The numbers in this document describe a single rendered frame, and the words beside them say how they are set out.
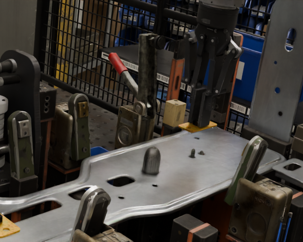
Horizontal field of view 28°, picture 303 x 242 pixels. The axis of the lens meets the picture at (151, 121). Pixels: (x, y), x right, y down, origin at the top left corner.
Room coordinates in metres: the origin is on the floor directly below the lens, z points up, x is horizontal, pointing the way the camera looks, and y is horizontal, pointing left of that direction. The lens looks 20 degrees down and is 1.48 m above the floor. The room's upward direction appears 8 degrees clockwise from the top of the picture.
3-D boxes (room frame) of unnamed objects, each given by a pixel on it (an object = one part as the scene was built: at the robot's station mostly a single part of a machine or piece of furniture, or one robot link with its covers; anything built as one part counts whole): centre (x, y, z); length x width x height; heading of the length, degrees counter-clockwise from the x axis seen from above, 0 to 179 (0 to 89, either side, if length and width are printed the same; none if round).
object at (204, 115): (1.12, -0.10, 1.11); 0.03 x 0.01 x 0.07; 140
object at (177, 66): (1.31, -0.04, 0.95); 0.03 x 0.01 x 0.50; 140
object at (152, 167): (1.04, -0.01, 1.02); 0.03 x 0.03 x 0.07
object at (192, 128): (1.13, -0.09, 1.07); 0.08 x 0.04 x 0.01; 140
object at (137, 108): (1.20, 0.03, 1.06); 0.03 x 0.01 x 0.03; 50
